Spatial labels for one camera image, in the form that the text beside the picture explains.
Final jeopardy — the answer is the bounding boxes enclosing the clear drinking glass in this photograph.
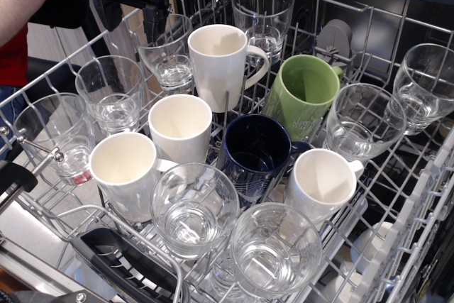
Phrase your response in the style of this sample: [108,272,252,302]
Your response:
[75,55,145,136]

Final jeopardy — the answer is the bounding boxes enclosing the tilted clear glass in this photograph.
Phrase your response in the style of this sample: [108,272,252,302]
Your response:
[133,13,193,94]

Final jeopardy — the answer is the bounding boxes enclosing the clear glass back centre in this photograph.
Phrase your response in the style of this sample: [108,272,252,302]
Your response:
[231,0,295,65]

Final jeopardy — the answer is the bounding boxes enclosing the clear glass far left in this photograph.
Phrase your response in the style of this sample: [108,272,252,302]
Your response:
[13,93,95,185]

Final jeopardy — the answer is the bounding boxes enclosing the white mug front left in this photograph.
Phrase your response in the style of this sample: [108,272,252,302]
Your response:
[89,132,177,223]

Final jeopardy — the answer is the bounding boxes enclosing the dark blue mug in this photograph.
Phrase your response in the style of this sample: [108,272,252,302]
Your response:
[216,114,311,206]

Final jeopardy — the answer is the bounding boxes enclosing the green ceramic mug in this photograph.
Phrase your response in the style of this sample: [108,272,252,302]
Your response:
[262,55,343,141]

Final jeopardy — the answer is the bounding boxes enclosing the clear glass front centre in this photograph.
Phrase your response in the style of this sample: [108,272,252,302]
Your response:
[150,162,240,260]

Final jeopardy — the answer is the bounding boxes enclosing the black clamp with metal screw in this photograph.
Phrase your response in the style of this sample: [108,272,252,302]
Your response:
[1,136,64,214]

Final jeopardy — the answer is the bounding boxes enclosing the white mug front right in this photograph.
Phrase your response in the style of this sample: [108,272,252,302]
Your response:
[284,148,364,228]

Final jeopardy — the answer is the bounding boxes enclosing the clear glass right middle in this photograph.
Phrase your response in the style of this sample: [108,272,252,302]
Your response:
[323,82,406,165]

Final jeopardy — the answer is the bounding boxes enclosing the clear glass front bottom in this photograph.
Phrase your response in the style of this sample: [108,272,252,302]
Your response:
[230,202,323,299]

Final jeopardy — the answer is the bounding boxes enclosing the clear glass far right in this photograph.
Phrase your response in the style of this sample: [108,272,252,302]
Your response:
[393,43,453,136]

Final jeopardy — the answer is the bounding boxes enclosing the tall white mug with handle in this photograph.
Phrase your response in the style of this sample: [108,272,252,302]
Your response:
[187,24,270,113]

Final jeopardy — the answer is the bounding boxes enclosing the white handleless cup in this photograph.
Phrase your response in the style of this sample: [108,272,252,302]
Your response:
[148,94,212,164]

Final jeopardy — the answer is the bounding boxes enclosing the grey wire dishwasher rack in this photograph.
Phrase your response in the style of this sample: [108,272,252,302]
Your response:
[1,0,453,302]

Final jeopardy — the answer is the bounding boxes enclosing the black rack handle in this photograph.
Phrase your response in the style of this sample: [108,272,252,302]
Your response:
[71,228,177,302]

